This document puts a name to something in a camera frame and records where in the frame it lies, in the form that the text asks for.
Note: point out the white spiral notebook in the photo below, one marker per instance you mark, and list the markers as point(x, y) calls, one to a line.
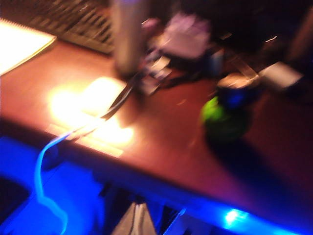
point(19, 46)

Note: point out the white power adapter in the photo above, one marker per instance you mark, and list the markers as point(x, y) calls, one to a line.
point(281, 74)

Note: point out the green apple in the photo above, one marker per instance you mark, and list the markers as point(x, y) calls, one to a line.
point(223, 124)

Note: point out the square coaster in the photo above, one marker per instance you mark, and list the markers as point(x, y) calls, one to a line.
point(154, 80)

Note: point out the black keyboard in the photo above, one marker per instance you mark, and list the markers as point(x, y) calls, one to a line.
point(80, 24)

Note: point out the white thermos bottle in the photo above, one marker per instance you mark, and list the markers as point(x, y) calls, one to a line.
point(128, 36)

